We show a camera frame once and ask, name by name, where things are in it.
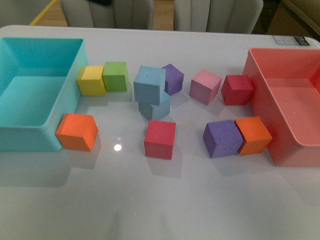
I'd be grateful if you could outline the light blue foam block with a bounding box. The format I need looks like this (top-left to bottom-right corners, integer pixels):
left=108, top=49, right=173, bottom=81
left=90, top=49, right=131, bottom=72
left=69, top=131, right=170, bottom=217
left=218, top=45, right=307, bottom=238
left=133, top=65, right=166, bottom=106

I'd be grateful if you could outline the light blue block bottom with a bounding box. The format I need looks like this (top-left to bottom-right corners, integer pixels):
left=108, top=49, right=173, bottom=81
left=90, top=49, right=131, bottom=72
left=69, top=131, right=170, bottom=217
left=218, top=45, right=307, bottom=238
left=138, top=92, right=171, bottom=120

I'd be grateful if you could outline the red foam block front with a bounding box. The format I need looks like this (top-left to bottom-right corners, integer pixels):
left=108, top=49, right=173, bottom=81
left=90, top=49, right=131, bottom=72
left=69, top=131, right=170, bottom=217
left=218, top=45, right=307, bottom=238
left=144, top=119, right=177, bottom=160

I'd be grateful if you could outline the red foam block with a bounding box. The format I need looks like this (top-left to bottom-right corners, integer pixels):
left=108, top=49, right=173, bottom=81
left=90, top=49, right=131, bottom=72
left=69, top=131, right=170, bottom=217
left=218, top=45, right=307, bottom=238
left=144, top=119, right=177, bottom=160
left=221, top=74, right=255, bottom=106

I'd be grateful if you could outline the purple foam block back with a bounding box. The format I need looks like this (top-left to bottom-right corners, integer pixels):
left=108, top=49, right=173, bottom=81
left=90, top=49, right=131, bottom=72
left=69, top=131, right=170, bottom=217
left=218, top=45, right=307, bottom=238
left=162, top=64, right=185, bottom=96

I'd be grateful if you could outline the purple foam block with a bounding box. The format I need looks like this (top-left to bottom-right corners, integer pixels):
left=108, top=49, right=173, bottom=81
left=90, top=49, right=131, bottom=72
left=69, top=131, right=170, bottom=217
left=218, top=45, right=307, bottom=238
left=162, top=64, right=185, bottom=96
left=202, top=119, right=243, bottom=158

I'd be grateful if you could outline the pink foam block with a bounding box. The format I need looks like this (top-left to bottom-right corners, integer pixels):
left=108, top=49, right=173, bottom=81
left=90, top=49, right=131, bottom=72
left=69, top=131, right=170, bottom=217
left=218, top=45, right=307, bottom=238
left=189, top=69, right=222, bottom=105

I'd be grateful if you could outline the green foam block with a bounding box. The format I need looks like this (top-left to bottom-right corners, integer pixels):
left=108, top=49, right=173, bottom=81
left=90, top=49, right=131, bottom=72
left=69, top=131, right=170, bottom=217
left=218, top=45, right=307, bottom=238
left=102, top=61, right=129, bottom=92

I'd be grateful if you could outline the purple foam block front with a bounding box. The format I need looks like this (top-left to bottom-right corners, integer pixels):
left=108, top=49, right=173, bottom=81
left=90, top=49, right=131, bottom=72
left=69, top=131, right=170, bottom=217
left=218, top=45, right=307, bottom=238
left=202, top=119, right=243, bottom=158

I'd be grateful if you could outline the yellow foam block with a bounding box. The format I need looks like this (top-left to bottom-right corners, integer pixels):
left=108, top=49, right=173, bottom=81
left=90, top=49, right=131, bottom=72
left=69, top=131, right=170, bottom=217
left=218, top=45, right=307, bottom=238
left=76, top=65, right=106, bottom=96

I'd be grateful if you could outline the orange foam block left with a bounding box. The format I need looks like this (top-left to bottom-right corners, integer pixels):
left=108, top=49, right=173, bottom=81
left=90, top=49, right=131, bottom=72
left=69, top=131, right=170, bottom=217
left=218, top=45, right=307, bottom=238
left=55, top=113, right=99, bottom=152

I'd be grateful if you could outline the orange foam block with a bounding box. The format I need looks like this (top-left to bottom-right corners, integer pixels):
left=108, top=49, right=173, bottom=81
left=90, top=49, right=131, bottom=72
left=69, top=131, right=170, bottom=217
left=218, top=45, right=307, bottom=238
left=55, top=113, right=99, bottom=152
left=234, top=116, right=273, bottom=156

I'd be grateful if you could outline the red foam block back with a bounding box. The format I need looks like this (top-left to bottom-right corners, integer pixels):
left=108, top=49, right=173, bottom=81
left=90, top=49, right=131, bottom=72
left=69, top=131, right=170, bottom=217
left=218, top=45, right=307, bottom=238
left=221, top=74, right=255, bottom=106

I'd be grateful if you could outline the orange foam block right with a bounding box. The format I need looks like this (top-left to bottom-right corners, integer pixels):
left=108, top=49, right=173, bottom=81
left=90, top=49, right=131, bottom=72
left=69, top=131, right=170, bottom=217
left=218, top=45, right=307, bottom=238
left=234, top=116, right=273, bottom=156

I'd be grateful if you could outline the beige chair left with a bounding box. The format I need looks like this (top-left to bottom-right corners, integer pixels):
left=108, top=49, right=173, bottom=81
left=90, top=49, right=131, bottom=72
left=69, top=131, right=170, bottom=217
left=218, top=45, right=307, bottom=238
left=60, top=0, right=154, bottom=30

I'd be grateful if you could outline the beige chair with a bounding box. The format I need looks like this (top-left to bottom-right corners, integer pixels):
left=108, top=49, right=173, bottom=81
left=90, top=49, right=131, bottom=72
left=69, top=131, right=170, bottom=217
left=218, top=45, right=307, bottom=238
left=60, top=0, right=154, bottom=30
left=174, top=0, right=264, bottom=34

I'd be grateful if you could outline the beige chair right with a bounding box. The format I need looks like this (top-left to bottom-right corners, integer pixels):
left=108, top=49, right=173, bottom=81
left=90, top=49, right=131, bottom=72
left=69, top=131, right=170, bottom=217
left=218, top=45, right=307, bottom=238
left=174, top=0, right=264, bottom=34

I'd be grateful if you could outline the teal plastic bin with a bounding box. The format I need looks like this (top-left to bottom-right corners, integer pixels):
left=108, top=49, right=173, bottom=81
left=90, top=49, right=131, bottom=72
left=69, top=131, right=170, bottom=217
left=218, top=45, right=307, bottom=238
left=0, top=37, right=88, bottom=151

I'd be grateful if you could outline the pink plastic bin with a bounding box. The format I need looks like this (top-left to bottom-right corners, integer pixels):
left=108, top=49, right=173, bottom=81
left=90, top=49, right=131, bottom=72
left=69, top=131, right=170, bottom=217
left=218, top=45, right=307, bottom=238
left=243, top=48, right=320, bottom=167

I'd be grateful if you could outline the table label sticker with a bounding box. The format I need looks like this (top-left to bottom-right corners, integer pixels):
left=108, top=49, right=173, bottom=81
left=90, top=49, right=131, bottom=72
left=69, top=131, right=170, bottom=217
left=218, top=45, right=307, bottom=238
left=272, top=35, right=310, bottom=46

